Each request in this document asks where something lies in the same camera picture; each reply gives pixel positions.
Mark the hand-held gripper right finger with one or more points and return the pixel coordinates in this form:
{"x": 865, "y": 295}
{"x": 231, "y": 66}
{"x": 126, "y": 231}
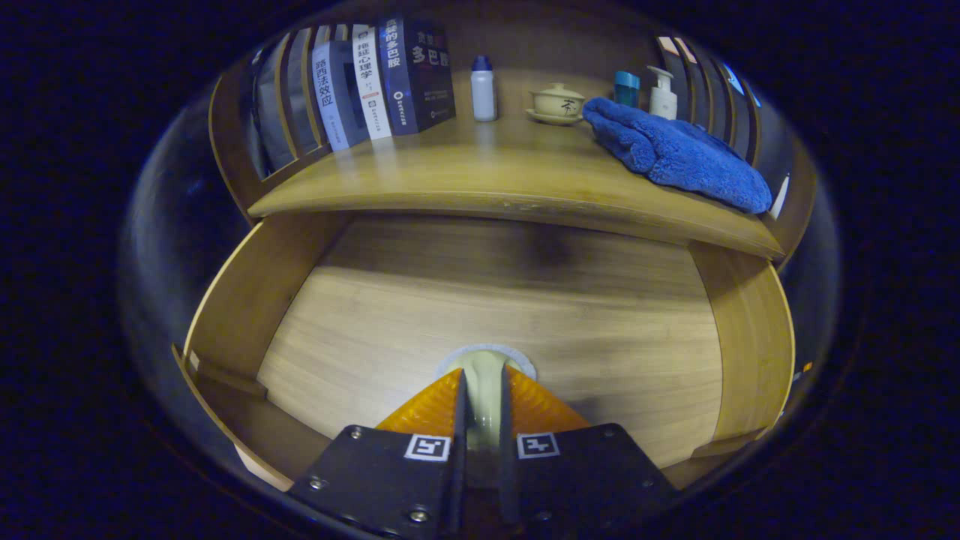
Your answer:
{"x": 585, "y": 472}

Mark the cream brush with white base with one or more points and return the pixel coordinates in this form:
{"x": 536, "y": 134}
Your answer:
{"x": 486, "y": 390}

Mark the white pump bottle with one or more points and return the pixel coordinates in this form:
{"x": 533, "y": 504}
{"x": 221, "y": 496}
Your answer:
{"x": 663, "y": 97}

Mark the wooden drawer with black knob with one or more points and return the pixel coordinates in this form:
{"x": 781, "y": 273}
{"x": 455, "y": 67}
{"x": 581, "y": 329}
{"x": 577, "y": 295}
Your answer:
{"x": 525, "y": 315}

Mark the wooden countertop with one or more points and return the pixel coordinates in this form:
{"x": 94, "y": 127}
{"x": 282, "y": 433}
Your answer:
{"x": 465, "y": 172}

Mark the white bottle with blue cap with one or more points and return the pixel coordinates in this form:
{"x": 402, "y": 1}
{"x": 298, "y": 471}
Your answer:
{"x": 484, "y": 94}

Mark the white book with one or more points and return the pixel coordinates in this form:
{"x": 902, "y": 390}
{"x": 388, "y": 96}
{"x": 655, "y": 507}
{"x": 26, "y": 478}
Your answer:
{"x": 370, "y": 82}

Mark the folded blue towel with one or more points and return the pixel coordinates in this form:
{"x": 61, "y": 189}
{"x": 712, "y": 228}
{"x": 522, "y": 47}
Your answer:
{"x": 675, "y": 154}

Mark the dark blue book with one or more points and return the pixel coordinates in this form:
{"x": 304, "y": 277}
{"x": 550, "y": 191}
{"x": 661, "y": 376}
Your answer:
{"x": 420, "y": 75}

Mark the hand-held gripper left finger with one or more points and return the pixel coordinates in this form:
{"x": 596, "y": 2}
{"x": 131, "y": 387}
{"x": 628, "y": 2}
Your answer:
{"x": 382, "y": 480}

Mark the pale blue book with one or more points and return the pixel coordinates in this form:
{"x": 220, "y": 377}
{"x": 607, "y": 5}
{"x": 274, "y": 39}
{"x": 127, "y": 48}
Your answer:
{"x": 330, "y": 97}

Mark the beige lidded tea cup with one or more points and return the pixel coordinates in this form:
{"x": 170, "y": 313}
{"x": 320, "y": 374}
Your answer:
{"x": 555, "y": 105}

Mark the teal bottle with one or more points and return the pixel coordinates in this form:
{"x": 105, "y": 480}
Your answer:
{"x": 626, "y": 90}

